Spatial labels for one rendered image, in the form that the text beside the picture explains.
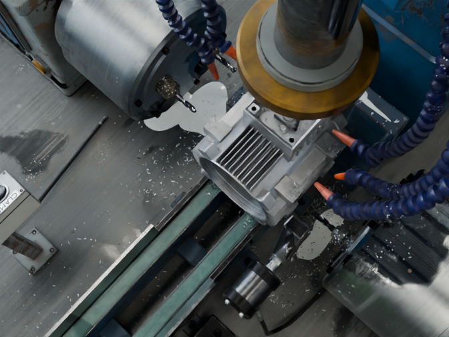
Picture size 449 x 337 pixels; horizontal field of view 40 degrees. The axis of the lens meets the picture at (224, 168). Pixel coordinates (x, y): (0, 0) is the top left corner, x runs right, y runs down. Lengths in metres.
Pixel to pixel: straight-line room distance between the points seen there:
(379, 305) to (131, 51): 0.54
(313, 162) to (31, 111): 0.65
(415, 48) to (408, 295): 0.37
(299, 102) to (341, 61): 0.07
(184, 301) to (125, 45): 0.45
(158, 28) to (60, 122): 0.44
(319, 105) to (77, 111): 0.72
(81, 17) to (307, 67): 0.44
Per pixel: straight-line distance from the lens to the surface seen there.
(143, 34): 1.01
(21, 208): 1.06
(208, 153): 1.00
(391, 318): 0.97
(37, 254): 1.30
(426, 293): 0.93
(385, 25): 1.02
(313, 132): 0.99
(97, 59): 1.06
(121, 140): 1.33
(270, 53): 0.77
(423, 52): 1.02
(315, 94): 0.77
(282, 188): 1.00
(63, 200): 1.32
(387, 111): 0.99
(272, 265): 1.03
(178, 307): 1.13
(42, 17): 1.14
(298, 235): 0.81
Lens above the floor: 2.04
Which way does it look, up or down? 74 degrees down
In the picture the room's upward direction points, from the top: 2 degrees counter-clockwise
